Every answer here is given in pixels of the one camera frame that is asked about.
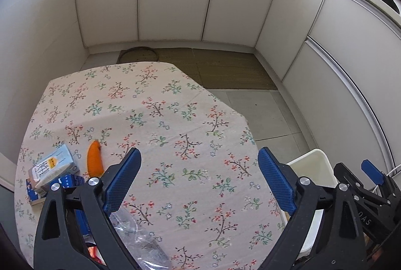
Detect round woven mat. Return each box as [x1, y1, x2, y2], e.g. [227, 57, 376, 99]
[117, 46, 159, 64]

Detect floral tablecloth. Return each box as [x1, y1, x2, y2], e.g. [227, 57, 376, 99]
[14, 62, 283, 269]

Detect white kitchen cabinets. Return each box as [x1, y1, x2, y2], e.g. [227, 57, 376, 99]
[76, 0, 400, 172]

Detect clear plastic water bottle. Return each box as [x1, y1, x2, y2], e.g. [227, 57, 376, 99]
[110, 208, 172, 270]

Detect orange peel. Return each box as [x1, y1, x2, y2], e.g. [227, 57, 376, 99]
[86, 141, 104, 178]

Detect light blue small box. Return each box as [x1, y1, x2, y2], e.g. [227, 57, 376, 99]
[29, 144, 79, 195]

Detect dark blue biscuit box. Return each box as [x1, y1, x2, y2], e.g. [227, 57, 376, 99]
[26, 174, 92, 227]

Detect white plastic trash bin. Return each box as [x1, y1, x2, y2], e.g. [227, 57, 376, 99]
[272, 149, 337, 266]

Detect red snack wrapper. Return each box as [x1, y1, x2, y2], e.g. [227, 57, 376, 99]
[86, 242, 106, 265]

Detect brown floor mat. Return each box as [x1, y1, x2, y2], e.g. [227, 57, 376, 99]
[156, 48, 277, 90]

